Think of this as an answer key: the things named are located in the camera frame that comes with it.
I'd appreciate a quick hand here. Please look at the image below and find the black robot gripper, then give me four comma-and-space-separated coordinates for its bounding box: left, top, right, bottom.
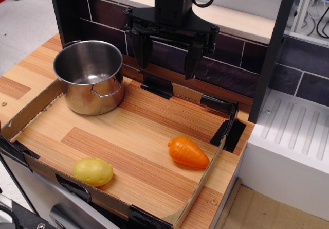
124, 0, 219, 80

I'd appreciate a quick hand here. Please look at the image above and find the stainless steel pot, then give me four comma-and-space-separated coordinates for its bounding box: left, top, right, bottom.
53, 40, 125, 115

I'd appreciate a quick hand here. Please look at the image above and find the cardboard fence with black tape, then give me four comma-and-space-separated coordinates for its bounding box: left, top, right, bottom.
1, 62, 254, 228

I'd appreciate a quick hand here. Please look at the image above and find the dark tile backsplash panel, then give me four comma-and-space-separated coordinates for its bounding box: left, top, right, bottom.
52, 0, 273, 99

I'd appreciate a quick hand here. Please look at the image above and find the orange plastic toy carrot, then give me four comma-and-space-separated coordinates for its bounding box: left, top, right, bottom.
168, 136, 210, 169

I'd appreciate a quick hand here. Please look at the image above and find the yellow plastic toy potato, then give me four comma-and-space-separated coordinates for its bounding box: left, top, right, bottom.
73, 157, 114, 187

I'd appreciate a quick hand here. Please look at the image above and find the white sink drainboard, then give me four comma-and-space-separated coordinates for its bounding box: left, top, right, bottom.
239, 90, 328, 220

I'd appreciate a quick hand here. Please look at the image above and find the black vertical post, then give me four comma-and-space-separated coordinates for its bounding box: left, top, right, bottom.
248, 0, 294, 123

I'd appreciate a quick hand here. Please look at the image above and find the white cables bundle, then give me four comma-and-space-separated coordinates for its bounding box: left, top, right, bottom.
303, 0, 329, 38

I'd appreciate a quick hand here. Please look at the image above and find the silver drawer handle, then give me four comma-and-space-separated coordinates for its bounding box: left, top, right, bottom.
49, 205, 104, 228

